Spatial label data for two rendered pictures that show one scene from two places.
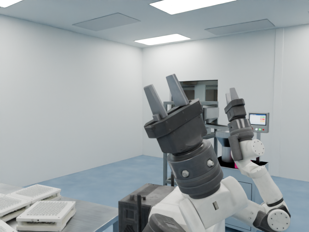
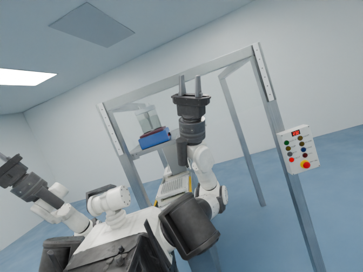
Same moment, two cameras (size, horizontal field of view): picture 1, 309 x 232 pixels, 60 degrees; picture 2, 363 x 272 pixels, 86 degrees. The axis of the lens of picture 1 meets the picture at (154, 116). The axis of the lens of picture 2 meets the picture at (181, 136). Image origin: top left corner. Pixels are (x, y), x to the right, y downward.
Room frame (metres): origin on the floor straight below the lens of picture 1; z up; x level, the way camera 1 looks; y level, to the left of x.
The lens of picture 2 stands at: (0.76, 0.52, 1.50)
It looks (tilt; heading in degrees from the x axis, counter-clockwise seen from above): 8 degrees down; 250
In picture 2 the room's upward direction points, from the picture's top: 20 degrees counter-clockwise
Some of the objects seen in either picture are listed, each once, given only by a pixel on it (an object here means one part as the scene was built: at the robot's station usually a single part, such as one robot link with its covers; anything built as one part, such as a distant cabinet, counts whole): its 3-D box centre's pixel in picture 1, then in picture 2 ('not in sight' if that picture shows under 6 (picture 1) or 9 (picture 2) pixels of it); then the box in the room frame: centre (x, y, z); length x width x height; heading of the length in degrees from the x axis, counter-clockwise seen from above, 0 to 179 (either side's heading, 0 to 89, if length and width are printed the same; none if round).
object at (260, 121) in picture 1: (257, 137); not in sight; (3.23, -1.26, 1.07); 0.23 x 0.10 x 0.62; 53
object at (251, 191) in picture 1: (235, 193); not in sight; (3.24, -1.00, 0.38); 0.63 x 0.57 x 0.76; 53
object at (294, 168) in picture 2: not in sight; (297, 149); (-0.21, -0.30, 1.03); 0.17 x 0.06 x 0.26; 155
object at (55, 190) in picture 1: (34, 193); not in sight; (1.80, 0.83, 0.90); 0.25 x 0.24 x 0.02; 153
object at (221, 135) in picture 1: (234, 146); not in sight; (3.31, -1.00, 0.95); 0.49 x 0.36 x 0.38; 53
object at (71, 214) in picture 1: (48, 218); not in sight; (1.51, 0.62, 0.85); 0.24 x 0.24 x 0.02; 88
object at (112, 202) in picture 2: not in sight; (112, 203); (0.82, -0.11, 1.30); 0.10 x 0.07 x 0.09; 155
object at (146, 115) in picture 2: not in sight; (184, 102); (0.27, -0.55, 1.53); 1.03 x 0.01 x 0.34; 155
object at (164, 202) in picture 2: not in sight; (174, 192); (0.45, -0.91, 0.90); 0.24 x 0.24 x 0.02; 65
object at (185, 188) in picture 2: not in sight; (172, 187); (0.45, -0.91, 0.95); 0.25 x 0.24 x 0.02; 155
